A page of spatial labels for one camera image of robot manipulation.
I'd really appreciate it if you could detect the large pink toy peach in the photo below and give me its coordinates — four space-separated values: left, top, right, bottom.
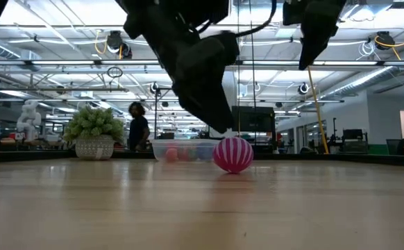
165 147 179 163

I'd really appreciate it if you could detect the black aluminium table frame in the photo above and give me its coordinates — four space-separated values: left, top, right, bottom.
0 149 404 169

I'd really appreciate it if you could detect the person with dark hair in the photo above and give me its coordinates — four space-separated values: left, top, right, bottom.
128 101 151 152

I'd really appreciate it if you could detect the white humanoid robot figure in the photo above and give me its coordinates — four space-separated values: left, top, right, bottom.
16 99 42 142

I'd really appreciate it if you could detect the black hanging cable loop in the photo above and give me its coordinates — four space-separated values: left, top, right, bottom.
106 66 124 79

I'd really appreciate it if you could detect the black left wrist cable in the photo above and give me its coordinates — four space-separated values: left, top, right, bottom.
235 0 278 38

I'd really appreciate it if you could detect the pink white striped ball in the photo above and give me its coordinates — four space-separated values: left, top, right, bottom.
212 136 255 174

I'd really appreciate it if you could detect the yellow hanging cable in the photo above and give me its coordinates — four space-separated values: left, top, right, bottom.
305 65 330 155

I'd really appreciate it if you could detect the black hanging cable with coil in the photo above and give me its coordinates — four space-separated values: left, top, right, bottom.
248 0 258 108

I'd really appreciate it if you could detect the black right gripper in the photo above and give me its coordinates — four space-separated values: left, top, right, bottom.
283 0 348 72

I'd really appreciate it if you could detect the dark office chair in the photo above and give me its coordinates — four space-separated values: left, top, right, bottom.
385 138 401 156

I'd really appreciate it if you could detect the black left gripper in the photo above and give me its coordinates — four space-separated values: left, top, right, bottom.
115 0 241 135

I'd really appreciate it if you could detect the black monitor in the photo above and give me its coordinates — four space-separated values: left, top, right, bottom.
231 106 276 133

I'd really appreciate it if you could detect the black equipment cart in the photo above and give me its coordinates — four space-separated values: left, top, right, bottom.
340 128 369 155

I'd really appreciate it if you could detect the thin black hanging cable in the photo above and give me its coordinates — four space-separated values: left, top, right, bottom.
235 0 241 138

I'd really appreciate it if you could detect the green plant in white pot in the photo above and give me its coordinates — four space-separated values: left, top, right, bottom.
64 106 126 161

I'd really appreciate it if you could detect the clear plastic tupperware container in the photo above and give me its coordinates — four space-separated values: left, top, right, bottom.
150 138 222 163

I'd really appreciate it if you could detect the long ceiling light bar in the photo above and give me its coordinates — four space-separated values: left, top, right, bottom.
28 59 404 67

